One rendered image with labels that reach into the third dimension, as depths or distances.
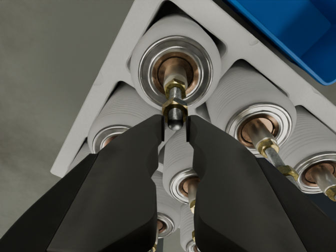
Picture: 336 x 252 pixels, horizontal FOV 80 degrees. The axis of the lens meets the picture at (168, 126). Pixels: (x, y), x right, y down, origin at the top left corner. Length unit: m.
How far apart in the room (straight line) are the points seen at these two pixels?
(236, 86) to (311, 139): 0.12
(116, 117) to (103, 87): 0.08
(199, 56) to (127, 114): 0.11
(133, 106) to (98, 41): 0.25
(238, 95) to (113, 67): 0.17
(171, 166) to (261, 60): 0.19
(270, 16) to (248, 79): 0.23
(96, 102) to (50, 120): 0.31
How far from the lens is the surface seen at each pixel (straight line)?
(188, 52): 0.20
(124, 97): 0.29
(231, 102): 0.24
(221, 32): 0.28
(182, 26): 0.21
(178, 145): 0.31
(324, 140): 0.32
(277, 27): 0.50
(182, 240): 0.43
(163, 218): 0.36
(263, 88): 0.25
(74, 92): 0.55
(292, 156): 0.31
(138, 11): 0.28
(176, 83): 0.17
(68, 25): 0.51
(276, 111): 0.25
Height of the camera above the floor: 0.45
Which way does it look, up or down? 58 degrees down
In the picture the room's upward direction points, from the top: 177 degrees counter-clockwise
